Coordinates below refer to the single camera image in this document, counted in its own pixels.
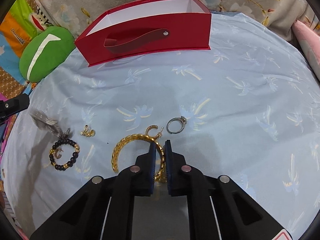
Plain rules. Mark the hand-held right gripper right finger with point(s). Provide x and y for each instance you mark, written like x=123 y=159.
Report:
x=168 y=161

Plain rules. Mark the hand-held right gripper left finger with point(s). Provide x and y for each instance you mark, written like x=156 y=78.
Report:
x=152 y=161

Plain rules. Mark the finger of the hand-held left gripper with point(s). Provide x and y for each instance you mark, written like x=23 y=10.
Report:
x=15 y=105

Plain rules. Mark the silver watch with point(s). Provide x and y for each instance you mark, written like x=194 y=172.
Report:
x=37 y=116

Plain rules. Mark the gold hoop earring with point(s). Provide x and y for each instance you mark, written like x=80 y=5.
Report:
x=58 y=154
x=149 y=130

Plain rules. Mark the small gold cluster earring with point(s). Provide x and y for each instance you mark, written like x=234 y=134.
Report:
x=87 y=131

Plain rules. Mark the red cardboard box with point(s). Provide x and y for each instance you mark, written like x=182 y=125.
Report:
x=187 y=30

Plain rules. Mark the green round cushion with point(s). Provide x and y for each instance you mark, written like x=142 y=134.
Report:
x=50 y=60

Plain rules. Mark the colourful printed blanket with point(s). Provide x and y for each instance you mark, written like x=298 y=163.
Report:
x=15 y=37

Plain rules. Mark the pink pillow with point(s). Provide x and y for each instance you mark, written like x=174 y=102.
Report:
x=310 y=42

